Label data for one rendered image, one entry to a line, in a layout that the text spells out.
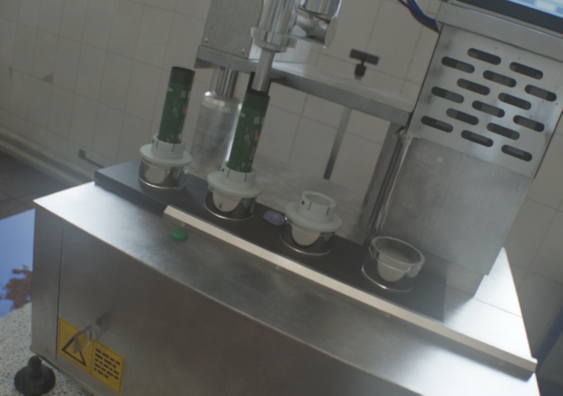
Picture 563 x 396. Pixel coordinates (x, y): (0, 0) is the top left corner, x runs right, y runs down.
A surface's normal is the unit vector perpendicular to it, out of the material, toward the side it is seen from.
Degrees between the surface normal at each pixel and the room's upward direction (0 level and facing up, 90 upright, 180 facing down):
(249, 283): 0
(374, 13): 90
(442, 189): 90
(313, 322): 0
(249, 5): 90
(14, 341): 0
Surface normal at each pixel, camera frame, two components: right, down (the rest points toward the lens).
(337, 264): 0.27, -0.91
